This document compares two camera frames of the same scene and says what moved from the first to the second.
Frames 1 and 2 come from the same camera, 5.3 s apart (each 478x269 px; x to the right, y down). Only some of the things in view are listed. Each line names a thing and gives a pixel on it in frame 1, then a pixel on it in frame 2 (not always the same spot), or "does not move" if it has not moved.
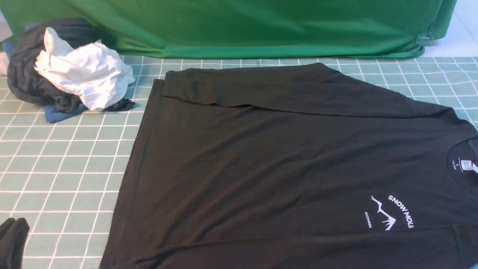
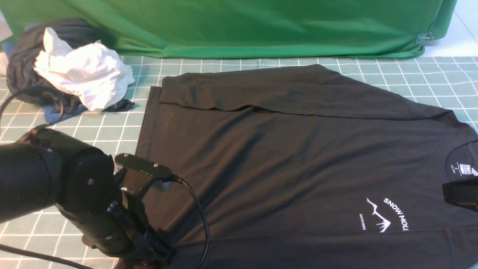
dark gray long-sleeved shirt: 294,166 does not move
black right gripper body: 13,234 → 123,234
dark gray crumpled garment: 34,87 does not move
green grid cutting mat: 63,179 does not move
